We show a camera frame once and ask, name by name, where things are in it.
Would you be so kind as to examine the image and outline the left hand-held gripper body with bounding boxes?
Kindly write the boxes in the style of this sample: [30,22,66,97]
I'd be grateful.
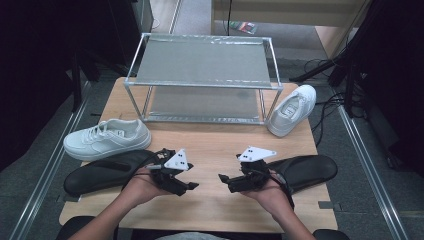
[146,148,189,197]

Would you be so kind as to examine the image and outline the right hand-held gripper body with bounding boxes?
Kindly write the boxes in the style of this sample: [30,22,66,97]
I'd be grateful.
[228,145,278,194]

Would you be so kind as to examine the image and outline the black slipper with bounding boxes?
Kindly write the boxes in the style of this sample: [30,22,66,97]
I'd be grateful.
[266,154,339,194]
[63,149,158,198]

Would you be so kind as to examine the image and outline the white sneaker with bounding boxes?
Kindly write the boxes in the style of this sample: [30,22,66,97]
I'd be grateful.
[63,118,152,162]
[266,84,317,138]

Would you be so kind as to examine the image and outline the metal two-tier shoe rack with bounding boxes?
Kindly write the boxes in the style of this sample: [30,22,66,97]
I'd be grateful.
[123,32,284,126]

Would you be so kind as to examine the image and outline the person's right hand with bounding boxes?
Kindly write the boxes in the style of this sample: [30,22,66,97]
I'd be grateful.
[241,186,294,221]

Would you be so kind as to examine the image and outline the person's left hand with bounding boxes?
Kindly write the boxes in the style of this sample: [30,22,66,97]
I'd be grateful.
[121,166,174,205]

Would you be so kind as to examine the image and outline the person's grey clothing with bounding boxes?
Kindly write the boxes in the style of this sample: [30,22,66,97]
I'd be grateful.
[154,231,231,240]

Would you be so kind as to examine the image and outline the black chair armrest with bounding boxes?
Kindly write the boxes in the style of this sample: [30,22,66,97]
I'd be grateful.
[313,229,351,240]
[54,215,119,240]

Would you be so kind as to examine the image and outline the black metal stand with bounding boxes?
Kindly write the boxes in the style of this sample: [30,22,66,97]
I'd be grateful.
[71,49,101,113]

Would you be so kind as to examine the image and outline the colourful packet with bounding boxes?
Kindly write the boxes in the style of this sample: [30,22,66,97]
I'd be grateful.
[229,20,258,35]

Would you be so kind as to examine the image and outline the dark cabinet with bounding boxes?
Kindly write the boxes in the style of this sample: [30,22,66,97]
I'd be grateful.
[109,0,154,68]

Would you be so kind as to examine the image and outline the black tripod stand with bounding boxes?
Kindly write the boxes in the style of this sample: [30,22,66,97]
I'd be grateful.
[289,33,368,118]

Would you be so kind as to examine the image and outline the beige wooden cabinet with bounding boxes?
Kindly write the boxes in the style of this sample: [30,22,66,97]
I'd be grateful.
[210,0,371,59]

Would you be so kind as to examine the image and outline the right hand-held gripper cable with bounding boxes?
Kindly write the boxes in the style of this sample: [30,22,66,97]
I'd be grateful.
[266,169,296,211]

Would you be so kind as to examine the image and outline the black floor cables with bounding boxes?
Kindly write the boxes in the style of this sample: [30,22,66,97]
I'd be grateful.
[303,58,346,148]

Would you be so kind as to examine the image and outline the metal floor rail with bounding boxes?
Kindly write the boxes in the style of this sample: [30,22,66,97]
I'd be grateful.
[8,81,91,240]
[329,86,409,240]

